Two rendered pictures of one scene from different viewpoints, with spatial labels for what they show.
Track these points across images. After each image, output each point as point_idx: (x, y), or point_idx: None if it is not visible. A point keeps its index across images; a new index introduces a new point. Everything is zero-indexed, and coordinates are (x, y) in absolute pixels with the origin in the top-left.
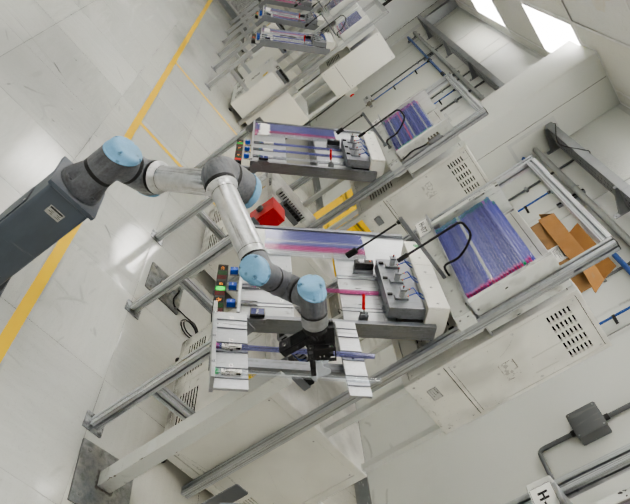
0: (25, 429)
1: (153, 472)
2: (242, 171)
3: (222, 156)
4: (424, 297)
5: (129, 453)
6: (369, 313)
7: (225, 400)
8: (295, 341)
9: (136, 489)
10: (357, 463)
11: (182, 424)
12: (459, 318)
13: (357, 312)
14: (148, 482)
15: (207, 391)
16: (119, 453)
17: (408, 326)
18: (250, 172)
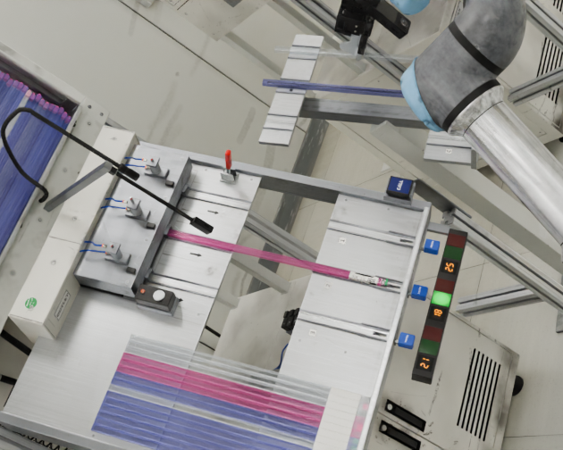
0: None
1: (526, 354)
2: (448, 27)
3: (488, 12)
4: (123, 156)
5: None
6: (212, 190)
7: (456, 164)
8: (391, 9)
9: (550, 314)
10: (243, 301)
11: (508, 208)
12: (98, 119)
13: (230, 195)
14: (533, 336)
15: (447, 385)
16: None
17: (171, 147)
18: (424, 60)
